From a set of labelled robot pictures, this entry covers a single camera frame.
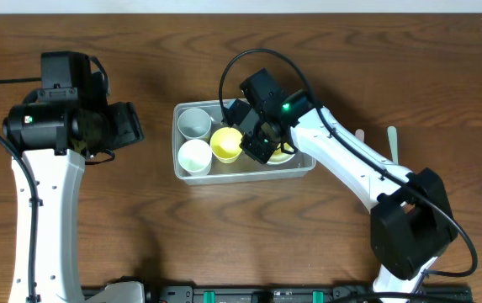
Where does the yellow plastic bowl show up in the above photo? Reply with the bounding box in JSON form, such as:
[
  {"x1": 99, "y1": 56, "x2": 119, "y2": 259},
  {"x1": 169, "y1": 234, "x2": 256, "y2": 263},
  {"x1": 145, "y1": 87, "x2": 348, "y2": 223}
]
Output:
[{"x1": 267, "y1": 143, "x2": 294, "y2": 165}]

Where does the yellow plastic cup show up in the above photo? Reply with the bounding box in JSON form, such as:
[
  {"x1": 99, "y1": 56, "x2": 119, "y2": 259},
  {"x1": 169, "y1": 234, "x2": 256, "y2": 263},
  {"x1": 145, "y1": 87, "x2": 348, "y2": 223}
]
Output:
[{"x1": 209, "y1": 127, "x2": 242, "y2": 164}]

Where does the white plastic cup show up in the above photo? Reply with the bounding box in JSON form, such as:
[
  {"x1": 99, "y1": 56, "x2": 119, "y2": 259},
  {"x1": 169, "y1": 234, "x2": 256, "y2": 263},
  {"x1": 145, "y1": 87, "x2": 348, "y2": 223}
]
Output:
[{"x1": 177, "y1": 139, "x2": 213, "y2": 177}]

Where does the mint green plastic spoon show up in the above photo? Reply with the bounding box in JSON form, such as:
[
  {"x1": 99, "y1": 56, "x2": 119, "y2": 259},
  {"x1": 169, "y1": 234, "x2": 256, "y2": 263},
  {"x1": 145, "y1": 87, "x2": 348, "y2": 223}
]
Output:
[{"x1": 387, "y1": 126, "x2": 399, "y2": 164}]

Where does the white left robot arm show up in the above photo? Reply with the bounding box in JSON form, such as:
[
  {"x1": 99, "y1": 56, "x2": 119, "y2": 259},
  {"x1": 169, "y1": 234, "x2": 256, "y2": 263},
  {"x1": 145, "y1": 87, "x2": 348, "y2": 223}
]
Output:
[{"x1": 3, "y1": 101, "x2": 145, "y2": 302}]

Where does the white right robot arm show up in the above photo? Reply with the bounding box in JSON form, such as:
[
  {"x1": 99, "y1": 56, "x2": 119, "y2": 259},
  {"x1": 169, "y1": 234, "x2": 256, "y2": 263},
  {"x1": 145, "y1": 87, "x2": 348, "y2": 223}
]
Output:
[{"x1": 220, "y1": 91, "x2": 459, "y2": 301}]

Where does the clear plastic container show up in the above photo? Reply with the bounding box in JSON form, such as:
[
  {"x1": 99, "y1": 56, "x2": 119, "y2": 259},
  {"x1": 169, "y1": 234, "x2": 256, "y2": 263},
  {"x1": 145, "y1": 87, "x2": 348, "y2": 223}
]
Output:
[{"x1": 172, "y1": 100, "x2": 317, "y2": 185}]

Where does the grey plastic cup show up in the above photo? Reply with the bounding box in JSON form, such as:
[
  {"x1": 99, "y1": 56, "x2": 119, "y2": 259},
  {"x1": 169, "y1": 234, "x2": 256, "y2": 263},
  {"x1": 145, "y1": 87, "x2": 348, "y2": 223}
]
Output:
[{"x1": 177, "y1": 108, "x2": 212, "y2": 141}]

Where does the white plastic fork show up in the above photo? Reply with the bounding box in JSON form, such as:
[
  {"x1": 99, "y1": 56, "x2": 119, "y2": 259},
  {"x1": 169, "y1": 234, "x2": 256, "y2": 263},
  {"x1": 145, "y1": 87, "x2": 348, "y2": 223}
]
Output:
[{"x1": 355, "y1": 129, "x2": 365, "y2": 141}]

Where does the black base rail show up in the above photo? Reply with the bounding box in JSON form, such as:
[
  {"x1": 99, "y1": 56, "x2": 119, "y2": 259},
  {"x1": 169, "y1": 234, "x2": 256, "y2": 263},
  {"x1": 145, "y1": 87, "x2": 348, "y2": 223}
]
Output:
[{"x1": 82, "y1": 277, "x2": 474, "y2": 303}]

